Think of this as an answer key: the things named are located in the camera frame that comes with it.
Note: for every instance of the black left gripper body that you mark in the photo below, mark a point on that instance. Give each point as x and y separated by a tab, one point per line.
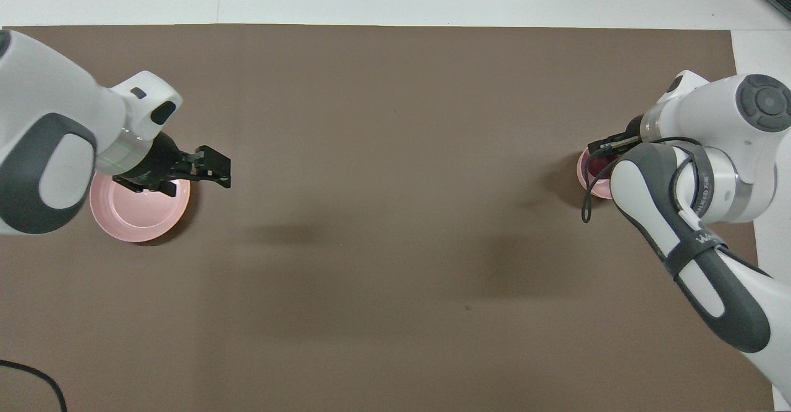
167	162

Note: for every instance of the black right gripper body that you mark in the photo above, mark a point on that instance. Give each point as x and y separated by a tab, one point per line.
624	140

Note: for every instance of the dark red apple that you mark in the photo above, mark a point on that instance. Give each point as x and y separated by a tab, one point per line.
600	166

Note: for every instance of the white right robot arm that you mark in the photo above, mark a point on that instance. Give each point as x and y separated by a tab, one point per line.
741	152

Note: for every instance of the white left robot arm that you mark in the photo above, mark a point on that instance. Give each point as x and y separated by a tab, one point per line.
49	109

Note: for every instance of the pink plate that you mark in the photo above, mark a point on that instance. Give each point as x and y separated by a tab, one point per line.
142	214

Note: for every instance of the pink bowl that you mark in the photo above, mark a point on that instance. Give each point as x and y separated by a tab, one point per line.
596	188

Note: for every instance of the brown table mat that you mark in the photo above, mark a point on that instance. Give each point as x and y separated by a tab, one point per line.
395	214

